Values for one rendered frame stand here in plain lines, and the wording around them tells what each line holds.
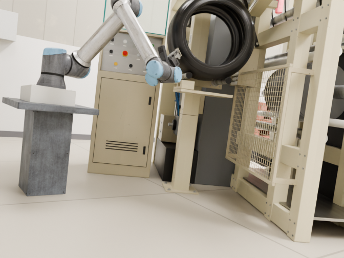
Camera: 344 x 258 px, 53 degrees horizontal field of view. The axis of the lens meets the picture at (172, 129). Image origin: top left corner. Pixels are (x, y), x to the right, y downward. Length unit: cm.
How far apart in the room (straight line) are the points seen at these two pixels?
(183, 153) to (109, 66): 100
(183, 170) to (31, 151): 117
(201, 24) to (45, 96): 130
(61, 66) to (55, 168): 67
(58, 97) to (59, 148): 34
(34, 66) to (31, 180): 274
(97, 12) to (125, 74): 235
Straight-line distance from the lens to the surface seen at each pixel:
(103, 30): 239
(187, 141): 277
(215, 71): 239
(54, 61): 241
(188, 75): 238
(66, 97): 236
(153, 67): 188
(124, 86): 305
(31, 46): 494
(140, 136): 308
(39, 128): 234
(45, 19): 503
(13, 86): 488
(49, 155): 239
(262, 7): 278
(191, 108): 276
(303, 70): 211
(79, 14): 519
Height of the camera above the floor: 71
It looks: 5 degrees down
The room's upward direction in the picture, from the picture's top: 7 degrees clockwise
